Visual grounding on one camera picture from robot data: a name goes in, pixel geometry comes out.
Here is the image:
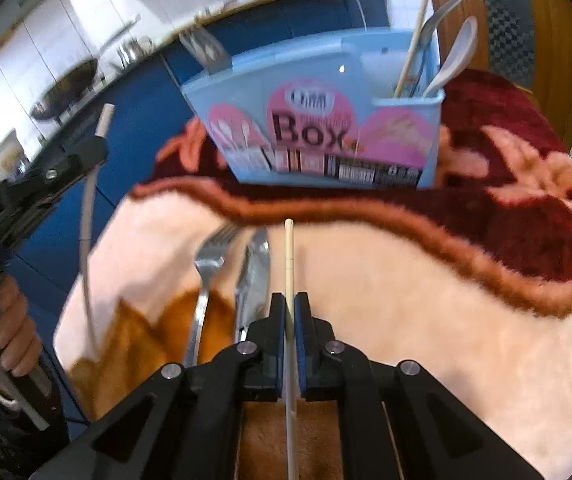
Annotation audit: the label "wooden chopstick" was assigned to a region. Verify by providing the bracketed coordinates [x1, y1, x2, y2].
[284, 219, 301, 480]
[393, 0, 432, 98]

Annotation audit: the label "white power cable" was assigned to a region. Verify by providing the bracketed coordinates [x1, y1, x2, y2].
[341, 0, 371, 33]

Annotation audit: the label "blue lower cabinets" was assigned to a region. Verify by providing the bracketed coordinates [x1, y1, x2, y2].
[0, 0, 391, 426]

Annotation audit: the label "steel kettle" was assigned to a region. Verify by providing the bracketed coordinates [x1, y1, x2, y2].
[113, 35, 154, 68]

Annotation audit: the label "light blue utensil box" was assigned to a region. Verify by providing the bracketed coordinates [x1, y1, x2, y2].
[181, 27, 444, 191]

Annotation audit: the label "steel spoon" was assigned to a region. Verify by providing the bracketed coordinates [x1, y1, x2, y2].
[413, 0, 466, 98]

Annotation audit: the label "dark wok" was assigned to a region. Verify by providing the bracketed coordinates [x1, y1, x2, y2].
[30, 19, 142, 125]

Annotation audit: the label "wooden door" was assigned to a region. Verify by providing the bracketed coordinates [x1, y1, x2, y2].
[428, 0, 572, 161]

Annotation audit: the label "steel knife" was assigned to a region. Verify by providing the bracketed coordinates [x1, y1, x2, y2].
[235, 227, 271, 346]

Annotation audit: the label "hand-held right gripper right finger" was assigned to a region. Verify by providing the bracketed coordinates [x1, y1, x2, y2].
[295, 292, 546, 480]

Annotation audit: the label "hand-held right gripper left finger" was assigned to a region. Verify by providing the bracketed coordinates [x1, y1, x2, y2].
[28, 292, 287, 480]

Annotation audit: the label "steel fork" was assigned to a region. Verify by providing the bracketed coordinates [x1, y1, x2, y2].
[178, 27, 231, 75]
[183, 224, 241, 368]

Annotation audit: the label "white plastic spoon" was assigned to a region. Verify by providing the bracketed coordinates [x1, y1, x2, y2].
[422, 16, 479, 100]

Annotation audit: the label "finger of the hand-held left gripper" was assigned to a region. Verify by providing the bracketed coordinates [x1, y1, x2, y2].
[16, 166, 92, 206]
[61, 134, 109, 173]

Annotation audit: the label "red and orange floral blanket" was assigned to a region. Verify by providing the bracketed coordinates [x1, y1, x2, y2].
[53, 67, 572, 480]

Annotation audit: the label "person's left hand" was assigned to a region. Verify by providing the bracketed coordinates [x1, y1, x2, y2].
[0, 275, 43, 378]

